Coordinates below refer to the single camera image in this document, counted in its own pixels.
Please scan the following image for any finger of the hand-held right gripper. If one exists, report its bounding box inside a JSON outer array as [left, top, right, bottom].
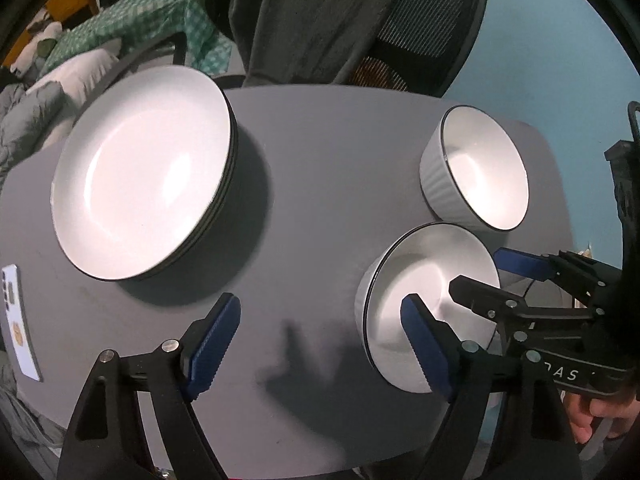
[[449, 275, 596, 333], [492, 247, 623, 311]]

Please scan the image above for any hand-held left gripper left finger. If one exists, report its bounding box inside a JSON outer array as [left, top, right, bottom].
[[56, 292, 242, 480]]

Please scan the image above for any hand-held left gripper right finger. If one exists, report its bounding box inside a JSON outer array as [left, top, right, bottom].
[[400, 294, 583, 480]]

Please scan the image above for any person's right hand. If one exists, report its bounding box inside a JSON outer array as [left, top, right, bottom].
[[565, 394, 640, 443]]

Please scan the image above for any white smartphone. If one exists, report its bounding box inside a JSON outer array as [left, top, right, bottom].
[[0, 263, 42, 381]]

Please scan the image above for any black mesh office chair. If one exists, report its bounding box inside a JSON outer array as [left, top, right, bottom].
[[120, 0, 488, 98]]

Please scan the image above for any grey quilted duvet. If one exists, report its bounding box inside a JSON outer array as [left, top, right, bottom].
[[0, 80, 68, 466]]

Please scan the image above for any light grey bed sheet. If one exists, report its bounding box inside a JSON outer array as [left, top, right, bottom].
[[25, 37, 126, 151]]

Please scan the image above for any dark grey fleece robe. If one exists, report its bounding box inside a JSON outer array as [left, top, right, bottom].
[[227, 0, 426, 93]]

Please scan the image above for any green checkered tablecloth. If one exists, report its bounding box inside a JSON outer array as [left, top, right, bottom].
[[37, 0, 233, 78]]

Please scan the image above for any beige clothes pile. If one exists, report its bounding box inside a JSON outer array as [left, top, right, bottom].
[[10, 20, 63, 78]]

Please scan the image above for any black wall fixture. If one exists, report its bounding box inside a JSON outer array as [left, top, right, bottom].
[[604, 101, 640, 281]]

